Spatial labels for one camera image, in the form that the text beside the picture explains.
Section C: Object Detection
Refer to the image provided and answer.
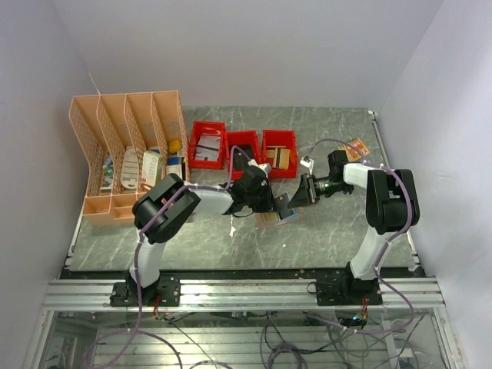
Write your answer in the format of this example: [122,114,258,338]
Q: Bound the yellow round object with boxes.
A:
[168,139,182,155]

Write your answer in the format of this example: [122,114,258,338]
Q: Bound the red plastic bin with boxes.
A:
[261,129,298,179]
[225,130,261,180]
[188,121,226,170]

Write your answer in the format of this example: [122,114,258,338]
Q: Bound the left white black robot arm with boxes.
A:
[127,160,276,305]

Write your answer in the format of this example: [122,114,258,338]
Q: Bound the white oval package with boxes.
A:
[120,146,139,190]

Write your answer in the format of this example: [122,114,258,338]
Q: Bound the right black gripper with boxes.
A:
[288,172,351,208]

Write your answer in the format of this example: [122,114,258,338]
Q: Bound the black VIP card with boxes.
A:
[274,193,297,221]

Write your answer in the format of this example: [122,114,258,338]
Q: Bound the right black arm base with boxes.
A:
[307,271,383,306]

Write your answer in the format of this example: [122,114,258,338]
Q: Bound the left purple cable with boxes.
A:
[83,145,254,369]

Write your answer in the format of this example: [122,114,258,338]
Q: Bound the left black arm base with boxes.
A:
[110,276,181,308]

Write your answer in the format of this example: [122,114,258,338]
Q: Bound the orange spiral notepad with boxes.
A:
[337,138,371,161]

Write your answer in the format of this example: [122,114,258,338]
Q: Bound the gold cards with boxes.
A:
[266,146,291,170]

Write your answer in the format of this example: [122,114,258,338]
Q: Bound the gold VIP card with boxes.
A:
[261,212,279,224]

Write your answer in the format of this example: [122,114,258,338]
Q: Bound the brown leather card holder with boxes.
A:
[254,209,304,228]

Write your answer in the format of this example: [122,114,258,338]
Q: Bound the pink mesh desk organizer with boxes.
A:
[69,91,189,226]

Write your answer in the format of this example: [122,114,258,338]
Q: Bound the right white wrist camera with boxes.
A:
[300,155,314,175]

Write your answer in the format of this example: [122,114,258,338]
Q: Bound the white green box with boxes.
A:
[141,150,163,187]

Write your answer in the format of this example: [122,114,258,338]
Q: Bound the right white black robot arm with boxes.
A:
[288,150,420,306]

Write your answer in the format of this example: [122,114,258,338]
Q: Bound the white black cards stack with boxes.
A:
[194,135,221,161]

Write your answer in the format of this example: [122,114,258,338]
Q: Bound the aluminium frame rails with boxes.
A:
[22,278,465,368]

